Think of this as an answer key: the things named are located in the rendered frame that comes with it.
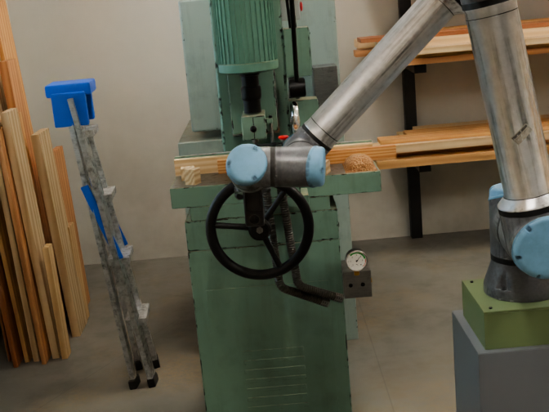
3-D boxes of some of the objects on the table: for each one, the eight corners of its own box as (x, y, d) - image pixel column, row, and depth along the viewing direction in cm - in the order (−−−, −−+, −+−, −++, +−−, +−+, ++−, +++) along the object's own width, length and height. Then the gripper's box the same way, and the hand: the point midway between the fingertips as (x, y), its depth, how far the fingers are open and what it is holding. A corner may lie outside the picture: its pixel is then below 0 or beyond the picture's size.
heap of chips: (345, 172, 260) (345, 160, 259) (341, 163, 273) (341, 151, 273) (377, 170, 260) (377, 157, 259) (372, 161, 273) (371, 149, 272)
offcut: (195, 185, 261) (194, 169, 260) (185, 185, 263) (183, 169, 262) (201, 182, 264) (199, 167, 263) (191, 182, 266) (189, 167, 265)
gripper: (266, 151, 217) (269, 165, 238) (229, 154, 217) (234, 168, 238) (270, 187, 216) (272, 198, 237) (231, 190, 216) (237, 201, 237)
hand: (254, 194), depth 236 cm, fingers closed
